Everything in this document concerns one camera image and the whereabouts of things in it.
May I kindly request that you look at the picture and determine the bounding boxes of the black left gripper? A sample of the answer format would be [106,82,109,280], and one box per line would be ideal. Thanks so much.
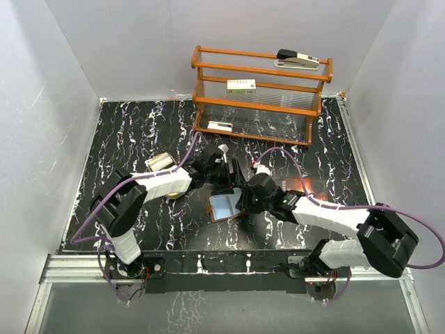
[205,159,245,195]

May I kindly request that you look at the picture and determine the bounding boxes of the brown leather card holder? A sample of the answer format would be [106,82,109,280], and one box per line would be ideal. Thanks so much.
[206,188,244,223]

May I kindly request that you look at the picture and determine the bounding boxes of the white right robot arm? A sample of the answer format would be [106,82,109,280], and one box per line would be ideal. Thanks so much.
[236,173,419,278]

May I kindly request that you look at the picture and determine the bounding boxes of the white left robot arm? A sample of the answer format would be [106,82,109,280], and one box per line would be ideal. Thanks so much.
[90,145,245,278]

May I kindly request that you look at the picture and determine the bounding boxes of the beige oval card tray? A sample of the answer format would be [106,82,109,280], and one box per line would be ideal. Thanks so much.
[146,162,192,200]

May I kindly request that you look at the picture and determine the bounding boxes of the small white box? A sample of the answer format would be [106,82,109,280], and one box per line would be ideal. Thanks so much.
[207,121,233,132]

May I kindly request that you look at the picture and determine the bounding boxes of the dark book three days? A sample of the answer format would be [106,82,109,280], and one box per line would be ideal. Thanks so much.
[272,176,344,202]

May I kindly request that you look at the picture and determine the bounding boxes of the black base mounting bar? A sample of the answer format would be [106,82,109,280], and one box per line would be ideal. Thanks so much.
[104,248,352,296]

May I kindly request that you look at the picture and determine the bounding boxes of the orange wooden shelf rack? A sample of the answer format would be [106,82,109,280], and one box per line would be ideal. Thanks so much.
[191,45,333,147]

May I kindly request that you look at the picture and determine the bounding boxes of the white staples box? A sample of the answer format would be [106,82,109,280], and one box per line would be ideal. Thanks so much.
[227,79,257,95]

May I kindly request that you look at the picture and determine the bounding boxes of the black and beige stapler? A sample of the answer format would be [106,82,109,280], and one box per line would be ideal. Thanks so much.
[274,49,320,70]

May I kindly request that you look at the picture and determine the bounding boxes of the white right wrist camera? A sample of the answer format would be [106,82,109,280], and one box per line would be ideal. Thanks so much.
[252,163,271,176]

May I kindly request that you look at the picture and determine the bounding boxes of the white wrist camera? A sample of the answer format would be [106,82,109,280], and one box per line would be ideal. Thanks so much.
[252,163,271,176]
[216,144,229,163]

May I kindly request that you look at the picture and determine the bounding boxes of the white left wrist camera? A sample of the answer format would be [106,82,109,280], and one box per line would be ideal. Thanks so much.
[216,144,229,163]

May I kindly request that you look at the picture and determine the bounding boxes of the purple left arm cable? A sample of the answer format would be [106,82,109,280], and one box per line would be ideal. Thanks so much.
[69,131,209,303]

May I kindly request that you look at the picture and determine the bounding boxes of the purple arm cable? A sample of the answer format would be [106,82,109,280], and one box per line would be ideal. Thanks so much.
[69,131,209,303]
[252,146,445,303]

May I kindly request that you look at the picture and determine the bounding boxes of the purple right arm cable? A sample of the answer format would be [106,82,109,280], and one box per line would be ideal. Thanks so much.
[252,146,445,303]

